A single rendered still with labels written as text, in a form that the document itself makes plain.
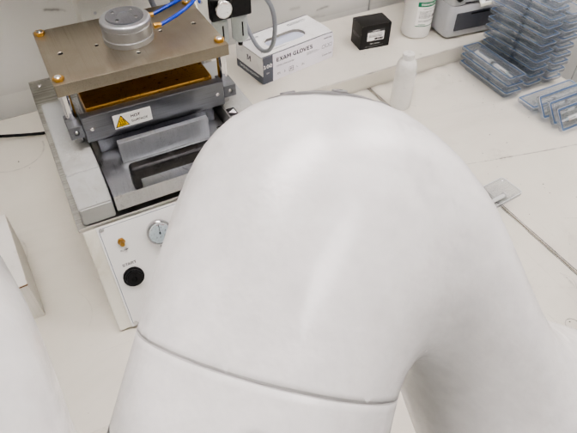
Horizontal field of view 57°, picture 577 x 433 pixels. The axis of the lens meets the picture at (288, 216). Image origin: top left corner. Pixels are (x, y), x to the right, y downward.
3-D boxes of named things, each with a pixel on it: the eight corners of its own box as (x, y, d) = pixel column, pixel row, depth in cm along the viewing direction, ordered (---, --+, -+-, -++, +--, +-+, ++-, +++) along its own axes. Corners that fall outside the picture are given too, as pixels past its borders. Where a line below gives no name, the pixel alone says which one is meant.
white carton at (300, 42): (236, 64, 140) (234, 39, 134) (305, 39, 149) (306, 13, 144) (263, 85, 133) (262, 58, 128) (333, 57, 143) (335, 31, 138)
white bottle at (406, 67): (404, 112, 133) (415, 60, 122) (386, 106, 135) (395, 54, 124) (412, 103, 136) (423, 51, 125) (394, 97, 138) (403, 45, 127)
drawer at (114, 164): (76, 115, 101) (64, 79, 95) (186, 86, 108) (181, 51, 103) (118, 215, 83) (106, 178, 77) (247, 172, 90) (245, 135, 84)
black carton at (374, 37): (350, 40, 149) (352, 16, 144) (379, 35, 151) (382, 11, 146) (359, 51, 145) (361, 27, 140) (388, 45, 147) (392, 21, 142)
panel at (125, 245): (131, 326, 90) (94, 228, 82) (289, 262, 99) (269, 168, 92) (134, 332, 88) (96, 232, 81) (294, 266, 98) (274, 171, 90)
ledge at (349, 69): (205, 66, 148) (203, 51, 145) (444, 3, 175) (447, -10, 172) (252, 124, 130) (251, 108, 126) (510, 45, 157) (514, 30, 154)
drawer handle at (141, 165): (132, 182, 83) (126, 162, 80) (221, 154, 87) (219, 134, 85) (136, 190, 81) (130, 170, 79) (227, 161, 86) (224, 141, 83)
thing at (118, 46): (43, 64, 97) (17, -7, 88) (203, 27, 107) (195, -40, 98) (71, 137, 82) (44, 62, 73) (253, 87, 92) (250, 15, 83)
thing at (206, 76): (69, 77, 94) (52, 27, 87) (187, 48, 101) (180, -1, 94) (92, 131, 84) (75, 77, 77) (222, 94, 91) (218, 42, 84)
